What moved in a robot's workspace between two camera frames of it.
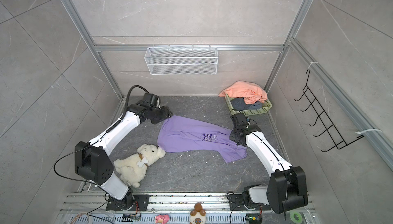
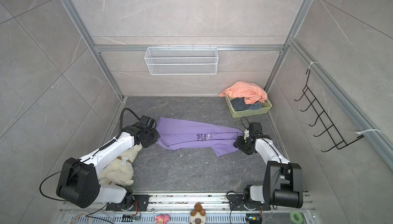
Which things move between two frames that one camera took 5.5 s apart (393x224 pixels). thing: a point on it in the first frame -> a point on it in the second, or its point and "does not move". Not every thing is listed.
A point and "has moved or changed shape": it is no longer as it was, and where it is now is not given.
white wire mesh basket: [181, 61] does not move
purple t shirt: [178, 133] has moved or changed shape
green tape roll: [296, 217] does not move
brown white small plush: [197, 216] does not move
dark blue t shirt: [239, 104] does not move
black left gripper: [167, 113] -> [157, 136]
